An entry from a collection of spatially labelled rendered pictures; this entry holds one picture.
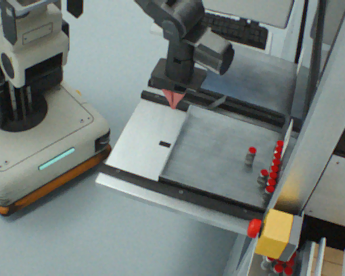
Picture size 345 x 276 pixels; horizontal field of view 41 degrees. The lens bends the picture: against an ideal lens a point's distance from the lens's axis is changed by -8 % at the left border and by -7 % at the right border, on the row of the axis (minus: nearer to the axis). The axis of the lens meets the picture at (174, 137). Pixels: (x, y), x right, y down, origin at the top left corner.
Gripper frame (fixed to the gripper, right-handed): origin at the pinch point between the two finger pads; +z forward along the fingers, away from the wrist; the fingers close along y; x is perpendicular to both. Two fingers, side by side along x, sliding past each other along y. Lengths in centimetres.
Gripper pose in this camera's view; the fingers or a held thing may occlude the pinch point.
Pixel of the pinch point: (174, 104)
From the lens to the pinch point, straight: 105.3
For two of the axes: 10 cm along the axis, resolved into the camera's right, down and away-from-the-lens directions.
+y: 9.5, 2.9, -1.3
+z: -1.1, 6.7, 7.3
